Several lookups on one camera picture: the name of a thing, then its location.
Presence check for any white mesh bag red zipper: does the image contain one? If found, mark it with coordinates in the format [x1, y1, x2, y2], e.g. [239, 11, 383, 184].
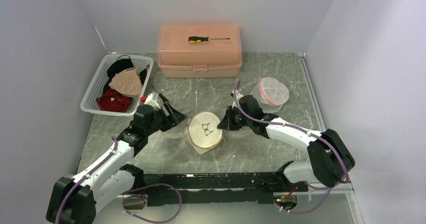
[250, 77, 289, 114]

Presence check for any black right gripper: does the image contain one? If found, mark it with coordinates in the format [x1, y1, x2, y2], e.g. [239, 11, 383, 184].
[218, 106, 252, 131]

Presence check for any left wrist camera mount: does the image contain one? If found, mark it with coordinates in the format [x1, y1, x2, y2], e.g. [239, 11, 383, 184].
[139, 92, 161, 110]

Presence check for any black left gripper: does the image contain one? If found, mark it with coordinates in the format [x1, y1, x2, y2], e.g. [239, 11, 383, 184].
[145, 101, 186, 136]

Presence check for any pink plastic storage box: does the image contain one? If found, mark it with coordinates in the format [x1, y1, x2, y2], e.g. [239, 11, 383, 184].
[157, 24, 242, 78]

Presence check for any black bra in basket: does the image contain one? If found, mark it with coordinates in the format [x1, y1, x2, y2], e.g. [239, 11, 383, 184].
[102, 55, 150, 94]

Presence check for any yellow black screwdriver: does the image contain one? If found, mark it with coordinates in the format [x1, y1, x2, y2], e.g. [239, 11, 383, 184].
[188, 36, 230, 43]

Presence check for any white plastic basket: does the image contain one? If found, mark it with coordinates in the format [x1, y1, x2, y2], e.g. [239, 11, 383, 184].
[80, 53, 154, 117]

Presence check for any beige mesh laundry bag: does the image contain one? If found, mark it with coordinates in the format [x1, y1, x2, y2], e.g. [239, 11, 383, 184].
[183, 111, 224, 155]

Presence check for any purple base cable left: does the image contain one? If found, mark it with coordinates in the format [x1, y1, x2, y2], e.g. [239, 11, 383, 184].
[122, 183, 183, 224]

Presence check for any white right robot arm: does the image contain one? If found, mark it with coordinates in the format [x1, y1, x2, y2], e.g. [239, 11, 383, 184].
[217, 95, 356, 191]

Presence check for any beige lace bra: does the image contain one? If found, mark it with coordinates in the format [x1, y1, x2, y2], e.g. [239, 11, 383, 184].
[108, 67, 143, 97]

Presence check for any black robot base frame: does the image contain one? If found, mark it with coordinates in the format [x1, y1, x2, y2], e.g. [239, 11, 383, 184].
[111, 162, 308, 207]

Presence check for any red bra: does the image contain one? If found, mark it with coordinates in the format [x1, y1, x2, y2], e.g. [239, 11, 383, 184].
[96, 89, 131, 113]

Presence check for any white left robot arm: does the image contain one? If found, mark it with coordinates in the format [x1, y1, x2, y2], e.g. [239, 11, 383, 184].
[46, 92, 187, 223]

